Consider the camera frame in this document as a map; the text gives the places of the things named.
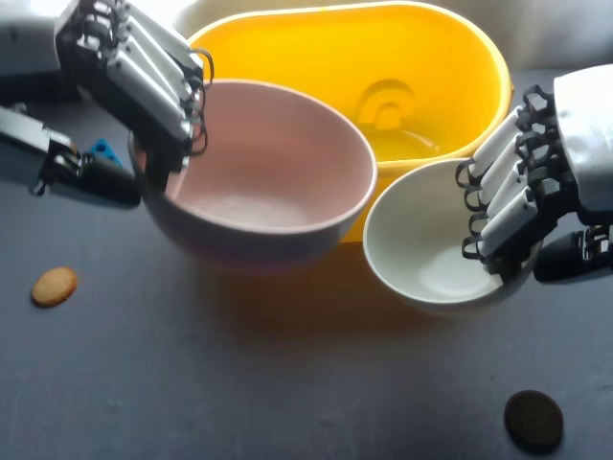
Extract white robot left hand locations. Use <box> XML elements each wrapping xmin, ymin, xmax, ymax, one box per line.
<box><xmin>0</xmin><ymin>0</ymin><xmax>215</xmax><ymax>208</ymax></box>

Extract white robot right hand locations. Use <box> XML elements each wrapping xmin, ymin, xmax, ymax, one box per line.
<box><xmin>454</xmin><ymin>64</ymin><xmax>613</xmax><ymax>289</ymax></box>

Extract large pink bowl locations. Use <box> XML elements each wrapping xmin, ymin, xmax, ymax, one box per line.
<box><xmin>127</xmin><ymin>79</ymin><xmax>379</xmax><ymax>265</ymax></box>

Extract small white bowl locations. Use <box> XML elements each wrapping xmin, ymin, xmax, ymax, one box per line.
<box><xmin>362</xmin><ymin>157</ymin><xmax>545</xmax><ymax>317</ymax></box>

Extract yellow plastic tub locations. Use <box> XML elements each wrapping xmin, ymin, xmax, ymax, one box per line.
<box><xmin>184</xmin><ymin>0</ymin><xmax>516</xmax><ymax>245</ymax></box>

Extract blue block with holes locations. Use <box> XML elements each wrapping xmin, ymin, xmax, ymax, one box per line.
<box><xmin>89</xmin><ymin>137</ymin><xmax>125</xmax><ymax>169</ymax></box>

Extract plain tan biscuit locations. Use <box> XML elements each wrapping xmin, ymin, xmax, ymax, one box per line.
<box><xmin>31</xmin><ymin>266</ymin><xmax>79</xmax><ymax>309</ymax></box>

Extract dark chocolate sandwich cookie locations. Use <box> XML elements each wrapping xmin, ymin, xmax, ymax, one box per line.
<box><xmin>504</xmin><ymin>390</ymin><xmax>565</xmax><ymax>454</ymax></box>

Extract grey table cloth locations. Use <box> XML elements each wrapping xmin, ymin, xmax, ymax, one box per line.
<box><xmin>0</xmin><ymin>66</ymin><xmax>613</xmax><ymax>460</ymax></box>

